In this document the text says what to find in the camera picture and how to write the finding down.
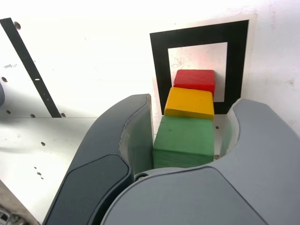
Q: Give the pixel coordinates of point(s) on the red cube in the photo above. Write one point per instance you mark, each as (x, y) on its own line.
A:
(194, 79)

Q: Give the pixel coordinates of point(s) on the black tape strip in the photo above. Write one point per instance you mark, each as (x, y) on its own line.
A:
(30, 68)

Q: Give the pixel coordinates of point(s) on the green cube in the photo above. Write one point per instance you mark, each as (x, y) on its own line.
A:
(182, 138)

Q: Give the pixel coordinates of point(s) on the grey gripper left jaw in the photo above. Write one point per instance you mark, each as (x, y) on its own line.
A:
(105, 145)

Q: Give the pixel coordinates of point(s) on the yellow cube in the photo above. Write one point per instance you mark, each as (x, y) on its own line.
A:
(189, 102)

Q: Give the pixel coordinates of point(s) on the black tape square outline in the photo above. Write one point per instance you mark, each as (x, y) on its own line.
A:
(199, 35)

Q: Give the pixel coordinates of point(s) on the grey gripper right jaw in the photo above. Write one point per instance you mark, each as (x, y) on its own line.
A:
(211, 199)

